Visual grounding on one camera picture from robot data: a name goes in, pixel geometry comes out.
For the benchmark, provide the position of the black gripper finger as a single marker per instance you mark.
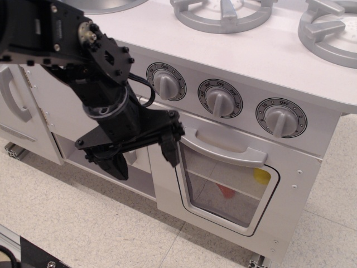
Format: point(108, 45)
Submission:
point(170, 151)
point(115, 165)

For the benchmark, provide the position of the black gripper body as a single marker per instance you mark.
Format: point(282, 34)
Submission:
point(128, 126)

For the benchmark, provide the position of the silver oven door handle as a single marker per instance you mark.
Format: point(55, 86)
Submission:
point(249, 157)

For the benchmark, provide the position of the white oven door with window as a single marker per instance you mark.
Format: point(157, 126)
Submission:
point(261, 218)

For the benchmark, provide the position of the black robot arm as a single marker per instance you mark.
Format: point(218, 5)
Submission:
point(72, 48)

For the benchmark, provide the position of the left grey stove knob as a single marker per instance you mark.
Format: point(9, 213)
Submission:
point(168, 83)

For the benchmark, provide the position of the grey stove knob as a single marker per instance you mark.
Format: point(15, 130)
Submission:
point(168, 83)
point(281, 117)
point(220, 98)

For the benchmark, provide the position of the middle grey stove knob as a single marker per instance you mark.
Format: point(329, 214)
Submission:
point(220, 98)

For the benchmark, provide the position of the white middle cabinet door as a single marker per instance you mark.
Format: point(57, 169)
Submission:
point(64, 114)

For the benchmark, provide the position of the white cabinet door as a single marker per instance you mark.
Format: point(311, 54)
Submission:
point(22, 122)
point(64, 114)

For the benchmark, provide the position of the orange red toy food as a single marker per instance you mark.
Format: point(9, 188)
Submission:
point(226, 192)

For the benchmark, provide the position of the yellow toy bottle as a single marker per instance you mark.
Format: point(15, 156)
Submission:
point(261, 176)

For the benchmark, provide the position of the white left cabinet door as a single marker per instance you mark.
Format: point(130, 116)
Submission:
point(22, 122)

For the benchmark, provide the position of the white toy kitchen stove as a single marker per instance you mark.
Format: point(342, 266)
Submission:
point(266, 91)

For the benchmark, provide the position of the right grey stove knob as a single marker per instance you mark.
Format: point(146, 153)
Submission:
point(281, 117)

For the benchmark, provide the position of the middle silver burner grate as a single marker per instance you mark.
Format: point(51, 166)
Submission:
point(229, 22)

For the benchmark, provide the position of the silver burner grate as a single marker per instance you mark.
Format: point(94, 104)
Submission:
point(328, 30)
point(229, 22)

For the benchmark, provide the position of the right silver burner grate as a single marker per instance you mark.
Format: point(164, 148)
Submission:
point(328, 30)

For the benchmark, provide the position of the aluminium frame rail left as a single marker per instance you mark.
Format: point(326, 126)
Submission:
point(15, 151)

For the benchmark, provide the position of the aluminium frame rail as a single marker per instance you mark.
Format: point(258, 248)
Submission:
point(15, 151)
point(259, 261)

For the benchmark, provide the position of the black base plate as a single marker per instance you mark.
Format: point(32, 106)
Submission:
point(33, 256)

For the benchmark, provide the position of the silver left cabinet handle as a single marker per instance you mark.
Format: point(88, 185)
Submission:
point(23, 114)

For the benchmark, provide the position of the aluminium frame rail right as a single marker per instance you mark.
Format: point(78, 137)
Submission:
point(259, 261)

